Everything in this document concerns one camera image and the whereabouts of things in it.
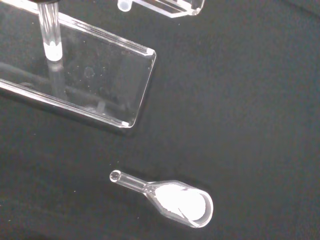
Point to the clear acrylic funnel stand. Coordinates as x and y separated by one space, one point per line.
107 82

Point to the black bench cloth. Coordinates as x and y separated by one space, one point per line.
237 112

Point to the glass weighing funnel with powder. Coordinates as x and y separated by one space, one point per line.
180 202

